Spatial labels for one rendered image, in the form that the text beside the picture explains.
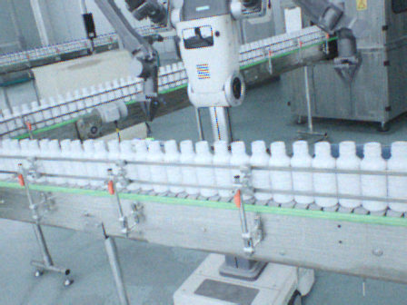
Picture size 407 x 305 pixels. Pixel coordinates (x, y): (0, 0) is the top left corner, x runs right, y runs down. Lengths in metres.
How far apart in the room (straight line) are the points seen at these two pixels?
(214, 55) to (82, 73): 3.80
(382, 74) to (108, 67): 3.16
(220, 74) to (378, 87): 3.15
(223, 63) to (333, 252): 0.96
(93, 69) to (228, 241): 4.47
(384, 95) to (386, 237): 3.76
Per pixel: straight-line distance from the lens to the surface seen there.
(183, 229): 1.42
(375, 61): 4.82
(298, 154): 1.18
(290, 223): 1.23
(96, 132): 2.95
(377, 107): 4.92
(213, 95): 1.91
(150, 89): 1.63
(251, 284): 2.22
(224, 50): 1.86
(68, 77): 5.48
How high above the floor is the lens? 1.54
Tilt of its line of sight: 18 degrees down
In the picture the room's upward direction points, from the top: 10 degrees counter-clockwise
